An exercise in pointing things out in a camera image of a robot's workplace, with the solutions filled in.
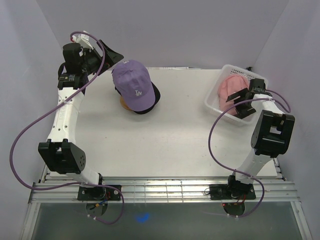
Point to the pink cap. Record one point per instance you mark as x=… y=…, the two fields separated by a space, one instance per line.
x=230 y=85

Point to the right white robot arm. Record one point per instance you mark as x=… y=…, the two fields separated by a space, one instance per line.
x=270 y=138

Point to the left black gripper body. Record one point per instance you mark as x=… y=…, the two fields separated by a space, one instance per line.
x=93 y=61

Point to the wooden hat stand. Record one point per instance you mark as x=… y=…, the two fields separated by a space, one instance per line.
x=123 y=104

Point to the purple cap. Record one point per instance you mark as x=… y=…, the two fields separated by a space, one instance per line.
x=133 y=81

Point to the aluminium rail frame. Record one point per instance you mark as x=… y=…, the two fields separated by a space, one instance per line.
x=147 y=190

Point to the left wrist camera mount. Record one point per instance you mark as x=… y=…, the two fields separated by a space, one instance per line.
x=82 y=38

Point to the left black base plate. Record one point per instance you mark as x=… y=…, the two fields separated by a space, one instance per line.
x=99 y=193

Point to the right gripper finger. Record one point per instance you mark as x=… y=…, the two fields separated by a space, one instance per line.
x=238 y=96
x=244 y=110

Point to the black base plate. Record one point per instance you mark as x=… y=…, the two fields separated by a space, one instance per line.
x=99 y=193
x=227 y=192

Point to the black cap gold logo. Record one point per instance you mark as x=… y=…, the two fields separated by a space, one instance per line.
x=157 y=95

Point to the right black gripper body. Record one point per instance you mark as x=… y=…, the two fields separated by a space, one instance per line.
x=245 y=95

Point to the white plastic basket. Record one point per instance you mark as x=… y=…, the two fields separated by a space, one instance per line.
x=212 y=99

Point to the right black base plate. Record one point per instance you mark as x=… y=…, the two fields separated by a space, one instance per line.
x=227 y=192

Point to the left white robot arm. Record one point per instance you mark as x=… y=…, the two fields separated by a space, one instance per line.
x=60 y=152

